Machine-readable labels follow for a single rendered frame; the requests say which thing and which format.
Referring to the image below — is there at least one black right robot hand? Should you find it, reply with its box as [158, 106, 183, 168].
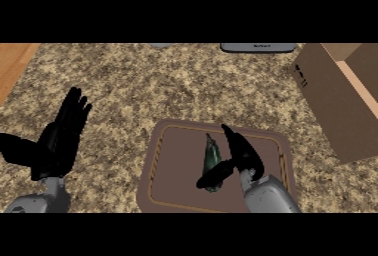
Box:
[195, 123, 265, 190]

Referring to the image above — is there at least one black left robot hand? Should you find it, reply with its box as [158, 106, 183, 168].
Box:
[0, 86, 94, 182]

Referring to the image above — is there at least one dark green eggplant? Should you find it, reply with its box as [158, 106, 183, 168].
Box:
[201, 133, 226, 194]

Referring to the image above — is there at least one brown tray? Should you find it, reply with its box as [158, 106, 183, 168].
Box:
[136, 118, 298, 214]

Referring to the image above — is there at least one brown cardboard box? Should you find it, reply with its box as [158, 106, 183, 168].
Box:
[288, 42, 378, 165]

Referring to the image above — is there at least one wooden board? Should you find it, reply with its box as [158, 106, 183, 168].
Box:
[0, 42, 43, 107]

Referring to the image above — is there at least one grey flat appliance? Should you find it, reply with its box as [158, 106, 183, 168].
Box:
[218, 42, 298, 54]

